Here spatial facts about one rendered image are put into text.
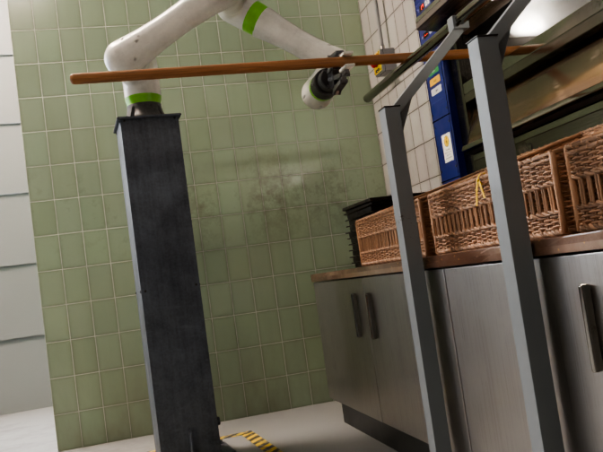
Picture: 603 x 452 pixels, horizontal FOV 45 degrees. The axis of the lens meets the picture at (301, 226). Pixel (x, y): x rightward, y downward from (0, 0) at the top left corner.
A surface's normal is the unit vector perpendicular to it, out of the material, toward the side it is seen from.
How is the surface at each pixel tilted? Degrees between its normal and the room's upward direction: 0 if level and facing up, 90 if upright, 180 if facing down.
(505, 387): 90
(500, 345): 90
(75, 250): 90
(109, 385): 90
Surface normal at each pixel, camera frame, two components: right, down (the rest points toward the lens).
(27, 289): 0.30, -0.11
